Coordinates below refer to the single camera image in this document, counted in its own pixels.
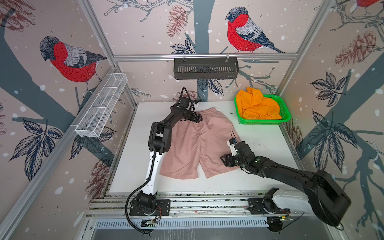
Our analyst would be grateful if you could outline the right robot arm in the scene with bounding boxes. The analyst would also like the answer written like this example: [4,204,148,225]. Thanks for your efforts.
[221,138,351,227]

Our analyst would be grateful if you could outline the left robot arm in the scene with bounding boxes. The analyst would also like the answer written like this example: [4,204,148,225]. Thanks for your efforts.
[130,96,203,215]

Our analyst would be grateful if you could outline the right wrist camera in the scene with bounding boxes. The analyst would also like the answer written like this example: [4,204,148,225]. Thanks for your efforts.
[227,138,239,156]

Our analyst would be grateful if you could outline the aluminium mounting rail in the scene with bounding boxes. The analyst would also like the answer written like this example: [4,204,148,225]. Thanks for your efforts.
[86,193,331,218]

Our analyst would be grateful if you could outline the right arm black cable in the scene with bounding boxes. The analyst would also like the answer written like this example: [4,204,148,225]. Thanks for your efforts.
[269,211,305,232]

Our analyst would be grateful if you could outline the orange shorts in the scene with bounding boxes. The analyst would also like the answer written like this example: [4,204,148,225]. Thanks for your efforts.
[236,87,282,120]

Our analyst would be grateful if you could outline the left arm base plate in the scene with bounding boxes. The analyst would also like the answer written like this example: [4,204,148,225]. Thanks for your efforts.
[129,200,171,217]

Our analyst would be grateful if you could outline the white wire wall basket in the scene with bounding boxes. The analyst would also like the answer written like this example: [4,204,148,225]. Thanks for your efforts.
[75,73,128,138]

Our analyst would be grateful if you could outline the green plastic basket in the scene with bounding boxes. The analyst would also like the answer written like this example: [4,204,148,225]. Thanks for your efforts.
[234,95,292,125]

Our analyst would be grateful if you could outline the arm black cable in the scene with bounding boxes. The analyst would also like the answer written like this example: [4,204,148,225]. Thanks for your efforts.
[124,149,158,235]
[269,211,305,232]

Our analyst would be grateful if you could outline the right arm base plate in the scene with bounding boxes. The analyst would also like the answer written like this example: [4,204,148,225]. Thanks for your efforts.
[247,198,291,215]

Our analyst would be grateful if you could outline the black wall shelf basket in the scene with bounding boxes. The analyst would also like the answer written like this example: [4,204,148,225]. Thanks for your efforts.
[174,58,239,80]

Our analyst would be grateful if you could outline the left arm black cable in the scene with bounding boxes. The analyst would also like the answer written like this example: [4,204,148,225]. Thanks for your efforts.
[124,149,158,235]

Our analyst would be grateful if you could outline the pink shorts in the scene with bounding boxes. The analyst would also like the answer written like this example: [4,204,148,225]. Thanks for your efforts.
[160,108,240,180]

